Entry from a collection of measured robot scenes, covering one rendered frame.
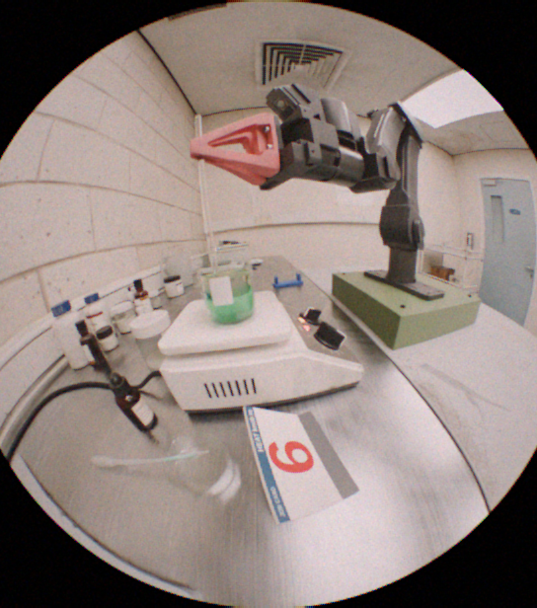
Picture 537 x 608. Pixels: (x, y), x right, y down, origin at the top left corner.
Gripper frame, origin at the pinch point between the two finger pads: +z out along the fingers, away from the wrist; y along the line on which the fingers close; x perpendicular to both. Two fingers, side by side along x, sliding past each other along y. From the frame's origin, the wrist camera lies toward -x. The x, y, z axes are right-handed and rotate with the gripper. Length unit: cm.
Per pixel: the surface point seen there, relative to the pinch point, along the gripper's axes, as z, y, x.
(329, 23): -66, -9, -128
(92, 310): 27.6, -25.0, 16.2
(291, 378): -3.2, 6.5, 21.2
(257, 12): -28, -21, -129
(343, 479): -2.1, 15.3, 24.9
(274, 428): 0.2, 9.3, 22.6
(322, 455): -2.1, 12.6, 24.9
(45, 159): 39, -26, -28
